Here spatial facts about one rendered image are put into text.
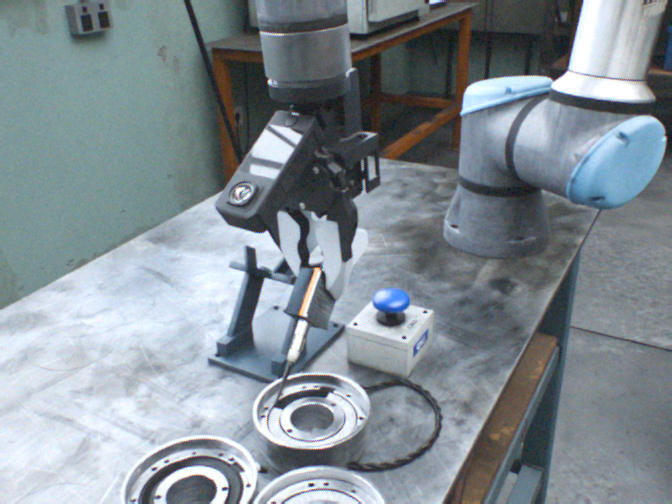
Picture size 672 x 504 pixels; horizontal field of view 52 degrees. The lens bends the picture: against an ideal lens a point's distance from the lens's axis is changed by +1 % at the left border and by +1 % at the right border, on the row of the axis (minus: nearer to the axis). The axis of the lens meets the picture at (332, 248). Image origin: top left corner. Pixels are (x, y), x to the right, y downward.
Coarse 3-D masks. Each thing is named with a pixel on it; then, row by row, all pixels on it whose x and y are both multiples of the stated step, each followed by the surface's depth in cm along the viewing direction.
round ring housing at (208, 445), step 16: (160, 448) 57; (176, 448) 58; (192, 448) 59; (208, 448) 59; (224, 448) 58; (240, 448) 57; (144, 464) 56; (160, 464) 57; (128, 480) 54; (144, 480) 56; (176, 480) 56; (192, 480) 56; (208, 480) 56; (224, 480) 55; (256, 480) 54; (128, 496) 54; (160, 496) 54; (176, 496) 56; (192, 496) 57; (208, 496) 57; (224, 496) 54; (256, 496) 54
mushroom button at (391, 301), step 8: (376, 296) 72; (384, 296) 72; (392, 296) 72; (400, 296) 72; (376, 304) 71; (384, 304) 71; (392, 304) 71; (400, 304) 71; (408, 304) 72; (392, 312) 71
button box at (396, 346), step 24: (360, 312) 75; (384, 312) 74; (408, 312) 75; (432, 312) 74; (360, 336) 72; (384, 336) 70; (408, 336) 70; (360, 360) 73; (384, 360) 72; (408, 360) 71
